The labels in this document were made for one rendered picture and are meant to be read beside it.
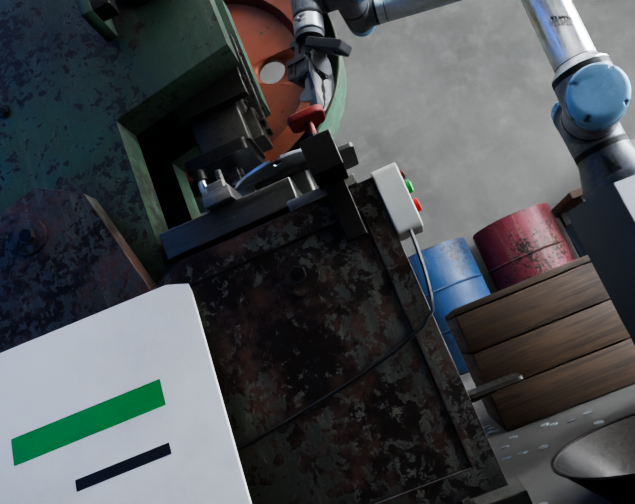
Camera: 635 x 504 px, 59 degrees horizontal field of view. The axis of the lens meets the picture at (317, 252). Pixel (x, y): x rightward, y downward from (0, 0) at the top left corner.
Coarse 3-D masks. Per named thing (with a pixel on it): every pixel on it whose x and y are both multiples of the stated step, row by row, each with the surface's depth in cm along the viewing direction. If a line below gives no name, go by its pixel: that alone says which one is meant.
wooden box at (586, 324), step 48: (528, 288) 152; (576, 288) 150; (480, 336) 152; (528, 336) 150; (576, 336) 148; (624, 336) 146; (480, 384) 165; (528, 384) 148; (576, 384) 146; (624, 384) 144
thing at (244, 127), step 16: (224, 112) 135; (240, 112) 134; (256, 112) 139; (192, 128) 136; (208, 128) 135; (224, 128) 134; (240, 128) 133; (256, 128) 135; (208, 144) 134; (256, 144) 138
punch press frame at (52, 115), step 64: (0, 0) 137; (64, 0) 133; (128, 0) 129; (192, 0) 127; (0, 64) 134; (64, 64) 131; (128, 64) 128; (192, 64) 125; (0, 128) 131; (64, 128) 128; (128, 128) 131; (0, 192) 128; (128, 192) 122
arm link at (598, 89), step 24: (528, 0) 118; (552, 0) 114; (552, 24) 114; (576, 24) 113; (552, 48) 115; (576, 48) 112; (576, 72) 110; (600, 72) 108; (576, 96) 109; (600, 96) 108; (624, 96) 106; (576, 120) 112; (600, 120) 108
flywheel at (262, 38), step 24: (240, 0) 188; (264, 0) 184; (288, 0) 182; (240, 24) 188; (264, 24) 186; (288, 24) 183; (264, 48) 185; (288, 48) 183; (264, 96) 182; (288, 96) 180; (288, 144) 174
